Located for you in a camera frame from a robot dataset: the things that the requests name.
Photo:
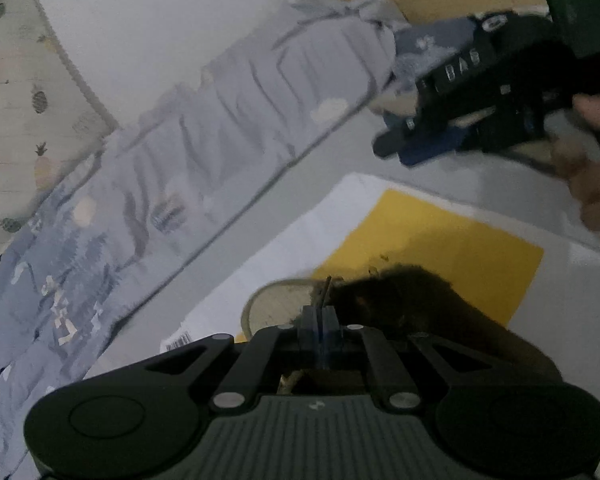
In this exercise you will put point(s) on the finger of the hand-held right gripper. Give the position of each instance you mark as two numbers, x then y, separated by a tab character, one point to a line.
395	142
440	149

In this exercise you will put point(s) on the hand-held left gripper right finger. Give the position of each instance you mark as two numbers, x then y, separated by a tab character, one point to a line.
327	335

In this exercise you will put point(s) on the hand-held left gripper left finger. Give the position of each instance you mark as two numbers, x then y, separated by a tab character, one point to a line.
314	335

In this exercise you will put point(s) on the olive suede shoe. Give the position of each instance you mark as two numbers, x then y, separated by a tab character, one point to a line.
430	320

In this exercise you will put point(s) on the person's right hand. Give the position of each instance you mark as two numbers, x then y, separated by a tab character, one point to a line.
597	195

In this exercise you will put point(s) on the white yellow plastic mailer bag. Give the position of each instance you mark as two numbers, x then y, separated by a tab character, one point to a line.
430	240

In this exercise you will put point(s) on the grey printed bed sheet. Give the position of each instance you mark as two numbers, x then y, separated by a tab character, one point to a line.
280	195

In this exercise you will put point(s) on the blue-grey printed quilt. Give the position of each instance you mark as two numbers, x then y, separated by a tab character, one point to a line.
205	135

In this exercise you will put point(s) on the pineapple print curtain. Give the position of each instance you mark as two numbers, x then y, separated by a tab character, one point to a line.
30	110

